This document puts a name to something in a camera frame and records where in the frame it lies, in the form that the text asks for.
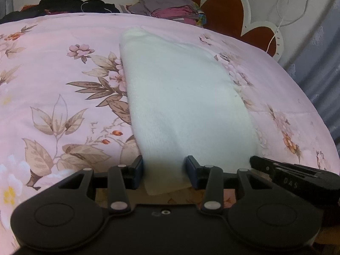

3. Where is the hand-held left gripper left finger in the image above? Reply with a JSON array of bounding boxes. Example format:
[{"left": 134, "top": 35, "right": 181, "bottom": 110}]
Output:
[{"left": 57, "top": 155, "right": 144, "bottom": 214}]

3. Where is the white towel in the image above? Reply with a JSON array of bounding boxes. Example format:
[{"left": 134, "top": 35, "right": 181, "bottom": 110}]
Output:
[{"left": 118, "top": 27, "right": 262, "bottom": 196}]

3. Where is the stack of folded clothes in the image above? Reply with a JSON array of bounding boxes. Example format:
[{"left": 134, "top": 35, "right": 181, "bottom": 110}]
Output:
[{"left": 127, "top": 0, "right": 207, "bottom": 26}]

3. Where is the pile of dark clothes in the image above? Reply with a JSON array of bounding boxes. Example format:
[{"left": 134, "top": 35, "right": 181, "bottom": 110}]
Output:
[{"left": 0, "top": 0, "right": 120, "bottom": 25}]

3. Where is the heart-shaped headboard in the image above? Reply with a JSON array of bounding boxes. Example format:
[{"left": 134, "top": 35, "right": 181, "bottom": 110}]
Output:
[{"left": 187, "top": 0, "right": 285, "bottom": 62}]

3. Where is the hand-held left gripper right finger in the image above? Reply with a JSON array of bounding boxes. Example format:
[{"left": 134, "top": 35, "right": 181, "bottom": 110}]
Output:
[{"left": 185, "top": 155, "right": 277, "bottom": 215}]

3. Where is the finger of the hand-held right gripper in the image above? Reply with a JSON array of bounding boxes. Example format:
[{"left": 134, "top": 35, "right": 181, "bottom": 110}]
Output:
[{"left": 250, "top": 155, "right": 293, "bottom": 177}]

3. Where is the grey lace curtain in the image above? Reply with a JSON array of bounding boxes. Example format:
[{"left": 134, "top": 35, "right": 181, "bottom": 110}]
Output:
[{"left": 281, "top": 0, "right": 340, "bottom": 145}]

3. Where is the white cable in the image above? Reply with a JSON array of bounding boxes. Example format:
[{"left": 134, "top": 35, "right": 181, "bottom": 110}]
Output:
[{"left": 266, "top": 0, "right": 320, "bottom": 57}]

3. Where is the pink floral bedsheet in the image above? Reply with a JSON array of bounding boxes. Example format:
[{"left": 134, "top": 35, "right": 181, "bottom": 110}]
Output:
[{"left": 0, "top": 12, "right": 338, "bottom": 253}]

